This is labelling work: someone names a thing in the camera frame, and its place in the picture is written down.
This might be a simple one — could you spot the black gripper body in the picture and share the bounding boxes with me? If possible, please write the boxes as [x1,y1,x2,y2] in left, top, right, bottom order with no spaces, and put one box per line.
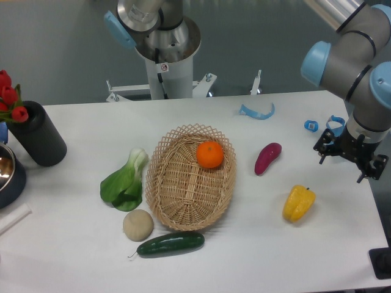
[313,128,389,179]

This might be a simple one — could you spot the yellow bell pepper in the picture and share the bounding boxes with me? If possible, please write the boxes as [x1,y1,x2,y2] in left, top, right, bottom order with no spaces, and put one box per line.
[282,185,316,223]

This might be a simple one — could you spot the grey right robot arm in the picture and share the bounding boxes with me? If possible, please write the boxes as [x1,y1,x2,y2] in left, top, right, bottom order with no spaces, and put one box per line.
[301,1,390,181]

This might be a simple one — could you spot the small blue cap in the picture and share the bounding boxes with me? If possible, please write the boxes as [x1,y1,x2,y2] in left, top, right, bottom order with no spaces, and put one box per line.
[304,120,319,132]

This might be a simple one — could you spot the purple sweet potato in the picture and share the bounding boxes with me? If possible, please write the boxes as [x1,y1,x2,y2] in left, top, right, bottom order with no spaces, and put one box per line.
[254,142,282,176]

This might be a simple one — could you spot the black box at table edge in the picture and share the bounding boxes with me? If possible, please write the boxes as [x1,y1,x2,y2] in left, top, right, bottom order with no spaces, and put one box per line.
[368,247,390,280]

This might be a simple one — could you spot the blue curved plastic strip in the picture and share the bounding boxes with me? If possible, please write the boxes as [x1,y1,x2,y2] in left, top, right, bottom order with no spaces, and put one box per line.
[238,103,275,120]

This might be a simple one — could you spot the orange fruit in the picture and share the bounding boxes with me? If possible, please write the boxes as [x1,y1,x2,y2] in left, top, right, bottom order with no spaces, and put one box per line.
[196,141,224,168]

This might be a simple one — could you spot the woven wicker basket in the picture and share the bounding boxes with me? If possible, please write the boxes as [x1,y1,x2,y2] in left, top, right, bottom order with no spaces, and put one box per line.
[145,124,236,231]

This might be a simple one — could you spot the dark green cucumber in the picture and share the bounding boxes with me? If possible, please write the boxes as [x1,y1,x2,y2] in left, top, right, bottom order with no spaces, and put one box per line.
[128,231,205,258]

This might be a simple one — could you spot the green bok choy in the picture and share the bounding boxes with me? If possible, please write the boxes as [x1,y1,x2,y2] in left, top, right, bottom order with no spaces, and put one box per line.
[100,148,148,212]

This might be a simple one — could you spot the black cylindrical vase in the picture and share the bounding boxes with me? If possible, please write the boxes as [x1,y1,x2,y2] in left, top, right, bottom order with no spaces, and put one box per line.
[7,101,67,167]

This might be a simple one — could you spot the dark bowl with metal inside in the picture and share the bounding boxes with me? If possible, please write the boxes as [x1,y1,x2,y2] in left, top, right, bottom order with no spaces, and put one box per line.
[0,143,26,209]

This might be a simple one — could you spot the red tulip flowers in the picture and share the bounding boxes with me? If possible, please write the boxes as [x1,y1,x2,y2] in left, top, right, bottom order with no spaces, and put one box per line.
[0,70,29,123]

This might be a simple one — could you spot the blue object at left edge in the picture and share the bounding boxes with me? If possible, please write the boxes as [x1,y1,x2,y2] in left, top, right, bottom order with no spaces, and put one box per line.
[0,122,9,144]

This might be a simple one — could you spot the white stick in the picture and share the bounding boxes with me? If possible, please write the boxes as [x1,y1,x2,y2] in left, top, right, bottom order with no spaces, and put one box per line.
[0,204,32,234]

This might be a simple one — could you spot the blue plastic ring piece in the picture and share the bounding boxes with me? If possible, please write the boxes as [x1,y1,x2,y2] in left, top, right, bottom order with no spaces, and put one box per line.
[325,115,346,137]

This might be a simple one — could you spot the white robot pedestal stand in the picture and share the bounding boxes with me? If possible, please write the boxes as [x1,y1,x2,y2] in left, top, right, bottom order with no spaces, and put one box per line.
[105,56,263,103]

